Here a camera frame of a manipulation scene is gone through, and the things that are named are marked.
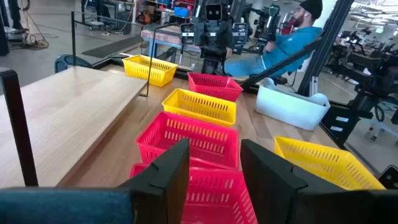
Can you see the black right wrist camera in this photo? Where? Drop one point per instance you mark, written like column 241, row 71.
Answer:
column 214, row 12

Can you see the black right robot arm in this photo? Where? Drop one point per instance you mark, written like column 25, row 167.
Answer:
column 214, row 67

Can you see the black box with white labels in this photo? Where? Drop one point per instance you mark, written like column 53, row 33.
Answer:
column 332, row 130

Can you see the black upright frame beam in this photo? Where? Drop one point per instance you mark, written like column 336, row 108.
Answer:
column 326, row 46

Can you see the black diagonal frame brace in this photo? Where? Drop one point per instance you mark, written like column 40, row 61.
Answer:
column 280, row 63

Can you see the black background workstation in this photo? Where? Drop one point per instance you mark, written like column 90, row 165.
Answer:
column 367, row 62

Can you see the workbench with blue legs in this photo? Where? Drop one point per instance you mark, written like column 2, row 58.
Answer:
column 158, row 35

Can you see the person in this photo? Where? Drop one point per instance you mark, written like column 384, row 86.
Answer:
column 289, row 43
column 14, row 12

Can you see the silver corner bracket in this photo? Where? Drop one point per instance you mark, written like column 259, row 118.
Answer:
column 312, row 86

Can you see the yellow plastic slotted basket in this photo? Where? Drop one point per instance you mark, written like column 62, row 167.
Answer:
column 136, row 67
column 326, row 161
column 199, row 107

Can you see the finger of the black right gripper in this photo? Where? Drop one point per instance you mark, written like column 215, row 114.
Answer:
column 240, row 34
column 187, row 33

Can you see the black table-level camera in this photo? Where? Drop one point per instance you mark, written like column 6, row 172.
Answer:
column 388, row 177

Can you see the red plastic slotted basket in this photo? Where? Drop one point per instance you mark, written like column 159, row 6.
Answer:
column 214, row 90
column 186, row 137
column 214, row 199

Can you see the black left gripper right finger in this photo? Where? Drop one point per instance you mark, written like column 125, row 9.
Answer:
column 273, row 186

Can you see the black floor mat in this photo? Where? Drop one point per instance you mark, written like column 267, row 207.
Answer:
column 112, row 46

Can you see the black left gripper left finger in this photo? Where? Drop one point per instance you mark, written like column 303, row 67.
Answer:
column 164, row 186

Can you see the blue chair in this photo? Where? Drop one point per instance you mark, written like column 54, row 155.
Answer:
column 66, row 62

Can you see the black table frame rail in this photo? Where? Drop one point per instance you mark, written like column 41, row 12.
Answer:
column 182, row 74

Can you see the white plastic storage bin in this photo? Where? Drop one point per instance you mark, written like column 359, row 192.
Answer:
column 289, row 109

